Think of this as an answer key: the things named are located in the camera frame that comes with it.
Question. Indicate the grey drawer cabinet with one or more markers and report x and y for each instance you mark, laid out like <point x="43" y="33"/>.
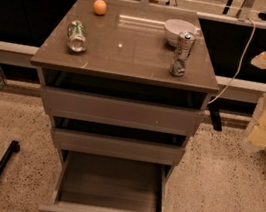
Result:
<point x="127" y="57"/>

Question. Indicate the silver energy drink can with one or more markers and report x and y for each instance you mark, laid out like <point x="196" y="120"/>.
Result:
<point x="182" y="52"/>

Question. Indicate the white bowl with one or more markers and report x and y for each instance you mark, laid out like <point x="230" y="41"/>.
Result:
<point x="174" y="27"/>

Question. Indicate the grey open bottom drawer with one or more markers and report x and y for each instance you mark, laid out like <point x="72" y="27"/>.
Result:
<point x="96" y="183"/>

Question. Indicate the grey top drawer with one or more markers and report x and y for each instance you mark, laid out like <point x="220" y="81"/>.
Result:
<point x="120" y="112"/>

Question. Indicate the black table leg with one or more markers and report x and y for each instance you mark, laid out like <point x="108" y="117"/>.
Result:
<point x="215" y="116"/>

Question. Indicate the green soda can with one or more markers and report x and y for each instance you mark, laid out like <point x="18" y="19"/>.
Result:
<point x="77" y="36"/>

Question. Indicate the orange fruit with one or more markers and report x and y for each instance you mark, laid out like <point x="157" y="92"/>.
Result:
<point x="99" y="7"/>

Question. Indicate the grey middle drawer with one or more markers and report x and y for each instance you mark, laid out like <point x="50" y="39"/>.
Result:
<point x="116" y="147"/>

